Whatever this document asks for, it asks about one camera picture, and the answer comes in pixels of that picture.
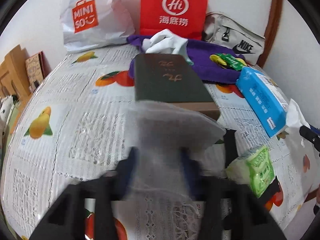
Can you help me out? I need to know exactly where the white mesh bag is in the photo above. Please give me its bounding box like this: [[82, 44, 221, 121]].
[[126, 101, 227, 220]]

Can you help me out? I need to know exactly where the white cloth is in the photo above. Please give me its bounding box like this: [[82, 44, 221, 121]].
[[142, 29, 194, 64]]

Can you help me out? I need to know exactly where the blue tissue pack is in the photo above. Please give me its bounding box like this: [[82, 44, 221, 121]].
[[235, 67, 290, 138]]

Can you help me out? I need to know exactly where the grey waist bag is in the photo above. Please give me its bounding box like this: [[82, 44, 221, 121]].
[[202, 11, 266, 65]]

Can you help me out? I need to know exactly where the patterned brown book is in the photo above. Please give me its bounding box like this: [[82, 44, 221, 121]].
[[25, 51, 47, 92]]

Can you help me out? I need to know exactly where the green yellow snack packet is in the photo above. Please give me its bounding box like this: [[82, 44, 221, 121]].
[[216, 52, 247, 71]]

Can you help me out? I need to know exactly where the brown wooden door frame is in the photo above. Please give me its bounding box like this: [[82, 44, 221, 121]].
[[257, 0, 284, 67]]

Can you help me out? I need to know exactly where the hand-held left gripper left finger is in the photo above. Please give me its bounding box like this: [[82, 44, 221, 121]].
[[29, 147, 140, 240]]

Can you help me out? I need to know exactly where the white spotted plush pillow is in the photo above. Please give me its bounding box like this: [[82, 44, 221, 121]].
[[0, 95, 15, 123]]

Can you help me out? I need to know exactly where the purple towel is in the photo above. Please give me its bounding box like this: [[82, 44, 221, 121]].
[[126, 34, 247, 83]]

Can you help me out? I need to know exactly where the white tissue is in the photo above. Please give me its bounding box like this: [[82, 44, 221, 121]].
[[276, 99, 310, 148]]

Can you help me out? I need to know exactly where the light green pocket tissue pack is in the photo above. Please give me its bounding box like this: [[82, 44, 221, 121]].
[[226, 145, 275, 198]]

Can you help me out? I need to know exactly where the dark green box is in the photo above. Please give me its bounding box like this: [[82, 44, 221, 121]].
[[130, 53, 222, 120]]

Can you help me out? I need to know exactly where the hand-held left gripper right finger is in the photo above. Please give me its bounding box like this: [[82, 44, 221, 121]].
[[179, 149, 288, 240]]

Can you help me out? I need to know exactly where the white plastic shopping bag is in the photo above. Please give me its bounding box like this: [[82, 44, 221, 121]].
[[62, 0, 135, 53]]

